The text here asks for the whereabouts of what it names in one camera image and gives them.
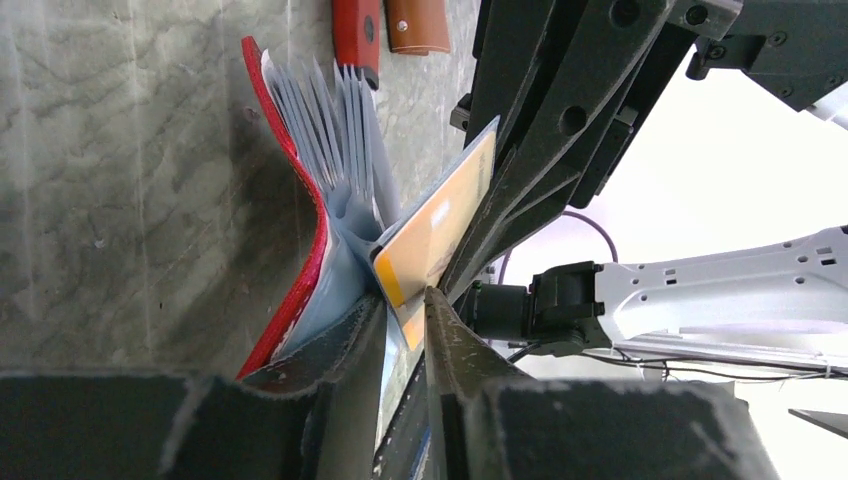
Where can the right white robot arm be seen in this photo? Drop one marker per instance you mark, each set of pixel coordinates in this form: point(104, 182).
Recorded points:
point(571, 308)

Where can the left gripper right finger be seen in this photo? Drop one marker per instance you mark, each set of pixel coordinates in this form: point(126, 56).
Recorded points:
point(490, 420)

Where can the orange credit card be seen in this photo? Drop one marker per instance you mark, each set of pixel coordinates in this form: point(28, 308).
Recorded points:
point(414, 253)

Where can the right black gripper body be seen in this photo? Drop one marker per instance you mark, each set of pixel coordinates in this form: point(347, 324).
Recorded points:
point(794, 49)

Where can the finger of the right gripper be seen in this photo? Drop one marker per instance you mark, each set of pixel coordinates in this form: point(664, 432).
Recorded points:
point(520, 45)
point(534, 181)

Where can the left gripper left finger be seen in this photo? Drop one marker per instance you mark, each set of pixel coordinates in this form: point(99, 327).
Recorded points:
point(311, 415)

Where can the brown card holder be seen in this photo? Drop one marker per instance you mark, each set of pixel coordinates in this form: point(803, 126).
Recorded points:
point(417, 27)

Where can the red handled adjustable wrench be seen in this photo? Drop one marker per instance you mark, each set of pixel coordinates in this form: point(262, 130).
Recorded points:
point(356, 39)

